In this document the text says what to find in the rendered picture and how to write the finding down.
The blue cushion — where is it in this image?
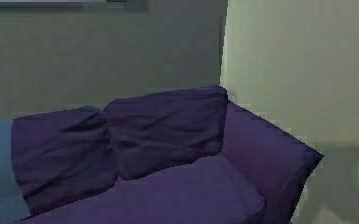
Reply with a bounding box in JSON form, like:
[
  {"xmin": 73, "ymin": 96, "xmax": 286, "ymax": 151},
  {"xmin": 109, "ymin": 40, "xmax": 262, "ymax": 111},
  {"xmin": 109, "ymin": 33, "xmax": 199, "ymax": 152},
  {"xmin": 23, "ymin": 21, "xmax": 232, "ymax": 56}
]
[{"xmin": 0, "ymin": 118, "xmax": 32, "ymax": 224}]

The purple sofa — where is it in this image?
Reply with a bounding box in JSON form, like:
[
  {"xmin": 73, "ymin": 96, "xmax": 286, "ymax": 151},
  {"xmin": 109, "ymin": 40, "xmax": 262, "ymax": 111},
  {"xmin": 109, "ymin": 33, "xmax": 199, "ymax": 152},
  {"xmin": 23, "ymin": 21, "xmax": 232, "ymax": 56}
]
[{"xmin": 10, "ymin": 85, "xmax": 325, "ymax": 224}]

